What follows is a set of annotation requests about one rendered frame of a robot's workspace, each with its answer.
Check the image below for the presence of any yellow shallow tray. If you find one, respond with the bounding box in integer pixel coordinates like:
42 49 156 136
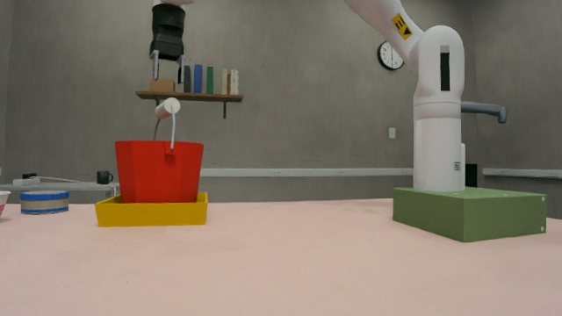
95 192 208 227

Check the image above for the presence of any red pail with white handle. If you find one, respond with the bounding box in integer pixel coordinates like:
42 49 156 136
114 97 204 204

